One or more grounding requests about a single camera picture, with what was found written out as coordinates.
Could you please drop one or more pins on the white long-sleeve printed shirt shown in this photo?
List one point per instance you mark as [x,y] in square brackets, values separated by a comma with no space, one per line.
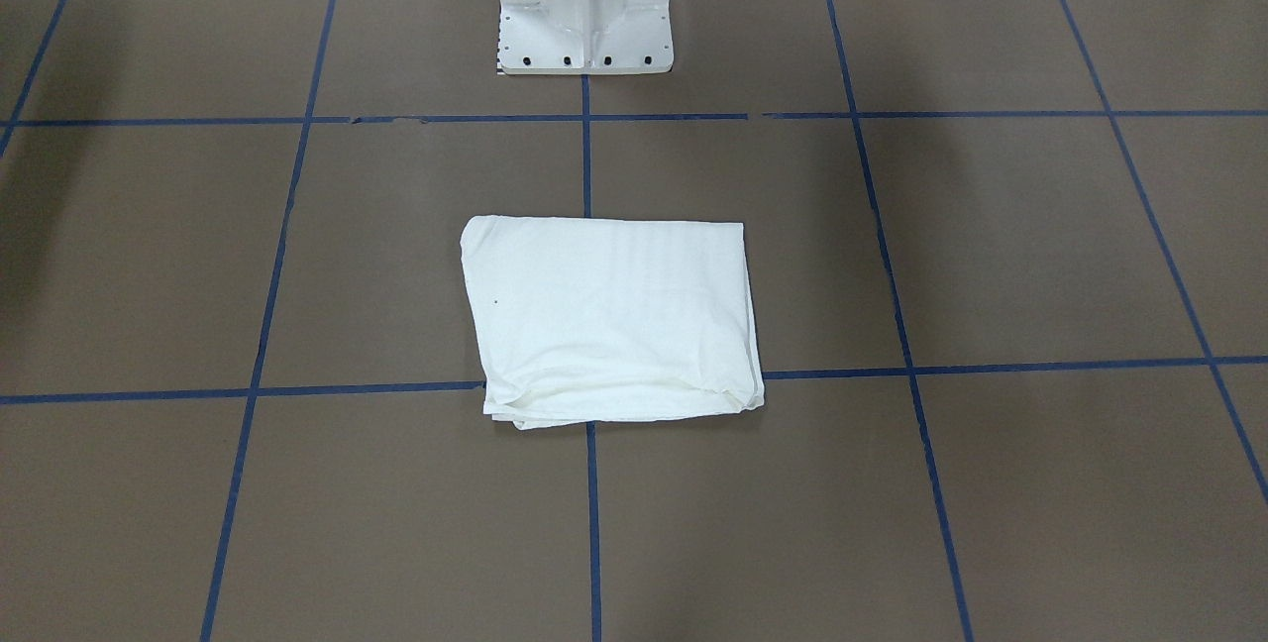
[610,320]

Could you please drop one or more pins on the white camera pole with base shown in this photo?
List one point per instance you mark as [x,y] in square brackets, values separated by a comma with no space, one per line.
[584,38]

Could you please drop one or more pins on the brown paper table cover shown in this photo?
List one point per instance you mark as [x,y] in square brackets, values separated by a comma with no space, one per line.
[1008,264]

